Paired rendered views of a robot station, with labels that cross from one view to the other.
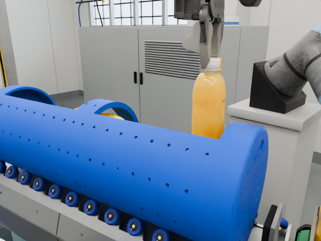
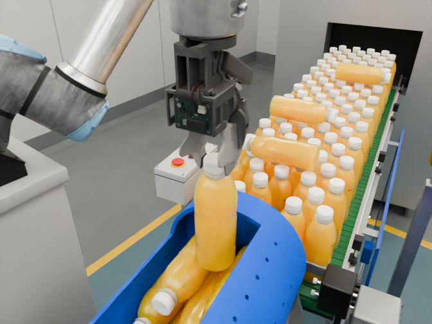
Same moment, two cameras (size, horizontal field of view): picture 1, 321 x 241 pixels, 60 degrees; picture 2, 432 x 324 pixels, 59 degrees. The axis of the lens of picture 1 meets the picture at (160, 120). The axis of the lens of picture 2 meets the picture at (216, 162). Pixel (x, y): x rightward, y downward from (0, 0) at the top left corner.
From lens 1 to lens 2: 78 cm
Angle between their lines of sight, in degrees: 84
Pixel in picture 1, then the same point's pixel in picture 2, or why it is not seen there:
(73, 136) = not seen: outside the picture
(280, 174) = (65, 242)
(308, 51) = (17, 81)
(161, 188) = (281, 314)
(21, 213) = not seen: outside the picture
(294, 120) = (56, 173)
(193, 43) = (227, 153)
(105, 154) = not seen: outside the picture
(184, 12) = (221, 123)
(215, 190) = (297, 258)
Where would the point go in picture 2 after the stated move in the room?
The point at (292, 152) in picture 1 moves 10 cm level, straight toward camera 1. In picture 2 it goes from (66, 208) to (94, 217)
